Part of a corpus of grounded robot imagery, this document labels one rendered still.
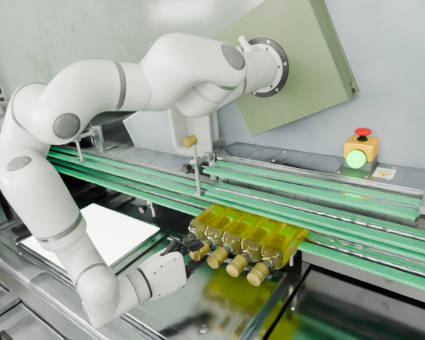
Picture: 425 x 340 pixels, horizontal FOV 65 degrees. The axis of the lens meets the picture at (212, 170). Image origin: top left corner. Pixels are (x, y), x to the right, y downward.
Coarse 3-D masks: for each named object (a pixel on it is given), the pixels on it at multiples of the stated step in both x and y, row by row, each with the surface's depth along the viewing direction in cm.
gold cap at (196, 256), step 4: (204, 244) 86; (200, 248) 85; (204, 248) 86; (208, 248) 87; (192, 252) 85; (196, 252) 84; (200, 252) 84; (204, 252) 85; (192, 256) 85; (196, 256) 84; (200, 256) 84; (196, 260) 85
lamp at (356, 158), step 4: (352, 152) 83; (356, 152) 82; (360, 152) 82; (364, 152) 83; (348, 156) 83; (352, 156) 82; (356, 156) 82; (360, 156) 82; (364, 156) 82; (348, 160) 83; (352, 160) 83; (356, 160) 82; (360, 160) 82; (364, 160) 82; (348, 164) 84; (352, 164) 83; (356, 164) 82; (360, 164) 82
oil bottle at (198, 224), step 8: (208, 208) 100; (216, 208) 100; (224, 208) 99; (200, 216) 97; (208, 216) 96; (216, 216) 96; (192, 224) 94; (200, 224) 93; (208, 224) 93; (200, 232) 92; (200, 240) 93
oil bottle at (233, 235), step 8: (248, 216) 94; (256, 216) 94; (240, 224) 91; (248, 224) 90; (224, 232) 89; (232, 232) 88; (240, 232) 87; (248, 232) 88; (224, 240) 87; (232, 240) 85; (240, 240) 86; (232, 248) 86
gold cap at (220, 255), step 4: (220, 248) 84; (216, 252) 82; (220, 252) 82; (224, 252) 83; (212, 256) 81; (216, 256) 81; (220, 256) 82; (224, 256) 83; (208, 260) 82; (212, 260) 81; (216, 260) 81; (220, 260) 81; (224, 260) 83; (212, 264) 82; (216, 264) 81; (220, 264) 82
